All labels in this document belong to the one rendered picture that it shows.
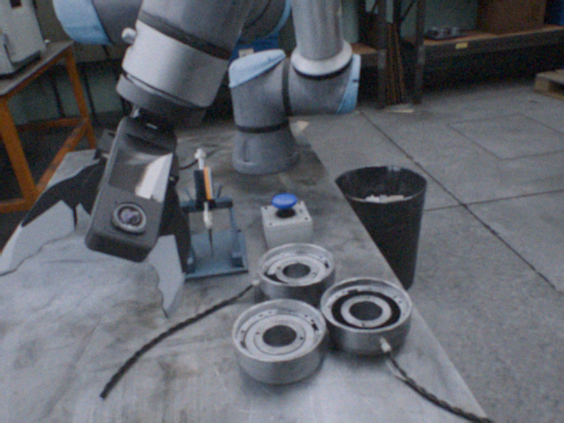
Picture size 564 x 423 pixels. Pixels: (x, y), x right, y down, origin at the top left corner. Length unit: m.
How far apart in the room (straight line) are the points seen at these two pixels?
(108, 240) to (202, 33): 0.16
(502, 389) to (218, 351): 1.23
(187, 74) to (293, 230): 0.44
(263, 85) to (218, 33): 0.65
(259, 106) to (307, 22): 0.20
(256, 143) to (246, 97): 0.10
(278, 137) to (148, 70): 0.70
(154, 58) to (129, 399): 0.37
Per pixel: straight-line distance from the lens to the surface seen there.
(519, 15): 4.75
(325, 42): 0.98
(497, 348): 1.88
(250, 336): 0.61
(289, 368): 0.56
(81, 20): 0.56
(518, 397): 1.74
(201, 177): 0.77
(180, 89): 0.40
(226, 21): 0.41
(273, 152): 1.08
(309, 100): 1.04
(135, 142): 0.41
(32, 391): 0.67
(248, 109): 1.07
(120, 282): 0.81
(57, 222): 0.46
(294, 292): 0.66
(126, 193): 0.38
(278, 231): 0.79
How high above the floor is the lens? 1.22
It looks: 28 degrees down
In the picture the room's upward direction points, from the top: 5 degrees counter-clockwise
